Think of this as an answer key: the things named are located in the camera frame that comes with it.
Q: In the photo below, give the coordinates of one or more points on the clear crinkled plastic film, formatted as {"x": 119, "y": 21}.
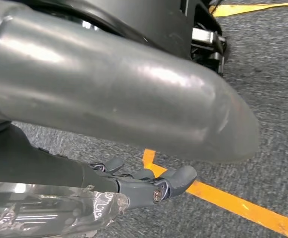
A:
{"x": 59, "y": 213}

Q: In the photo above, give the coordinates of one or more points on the yellow floor tape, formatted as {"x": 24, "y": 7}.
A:
{"x": 233, "y": 201}

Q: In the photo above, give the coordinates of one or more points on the black robot lower body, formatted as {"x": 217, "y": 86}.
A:
{"x": 159, "y": 23}

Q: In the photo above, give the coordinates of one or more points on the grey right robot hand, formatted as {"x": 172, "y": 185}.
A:
{"x": 109, "y": 92}

